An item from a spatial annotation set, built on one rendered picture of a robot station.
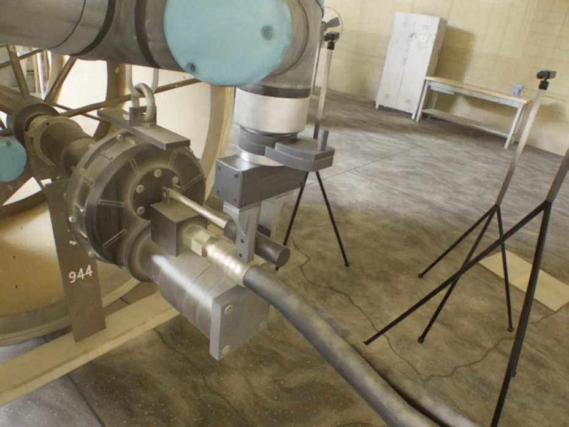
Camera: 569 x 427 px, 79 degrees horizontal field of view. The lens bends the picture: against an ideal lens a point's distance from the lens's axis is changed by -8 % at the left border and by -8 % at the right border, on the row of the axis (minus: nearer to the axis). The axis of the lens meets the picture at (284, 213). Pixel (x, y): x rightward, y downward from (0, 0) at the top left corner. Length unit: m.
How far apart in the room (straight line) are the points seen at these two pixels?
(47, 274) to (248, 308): 1.47
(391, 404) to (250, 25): 0.45
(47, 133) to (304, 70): 0.82
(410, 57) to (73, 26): 7.81
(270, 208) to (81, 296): 1.00
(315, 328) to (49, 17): 0.44
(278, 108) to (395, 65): 7.74
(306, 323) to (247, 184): 0.21
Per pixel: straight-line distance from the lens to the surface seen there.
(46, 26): 0.32
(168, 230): 0.67
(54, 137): 1.09
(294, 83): 0.43
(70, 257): 1.33
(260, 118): 0.43
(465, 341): 2.14
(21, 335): 1.72
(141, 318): 1.59
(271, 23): 0.30
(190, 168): 0.78
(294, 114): 0.44
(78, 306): 1.45
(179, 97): 2.01
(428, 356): 1.95
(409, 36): 8.09
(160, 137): 0.66
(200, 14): 0.31
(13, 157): 0.90
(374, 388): 0.52
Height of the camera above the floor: 1.27
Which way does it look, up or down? 27 degrees down
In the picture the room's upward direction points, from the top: 9 degrees clockwise
